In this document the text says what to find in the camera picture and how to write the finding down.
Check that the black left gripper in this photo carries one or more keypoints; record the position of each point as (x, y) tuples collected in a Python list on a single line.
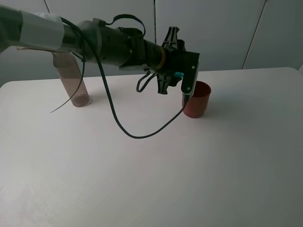
[(172, 54)]

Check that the teal translucent plastic cup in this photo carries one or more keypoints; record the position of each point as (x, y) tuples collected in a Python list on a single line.
[(179, 75)]

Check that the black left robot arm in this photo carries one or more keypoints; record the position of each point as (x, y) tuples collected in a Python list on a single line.
[(122, 47)]

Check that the red plastic cup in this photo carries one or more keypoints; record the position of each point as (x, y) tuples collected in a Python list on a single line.
[(197, 104)]

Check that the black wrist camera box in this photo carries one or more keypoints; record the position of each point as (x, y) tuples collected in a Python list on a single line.
[(190, 71)]

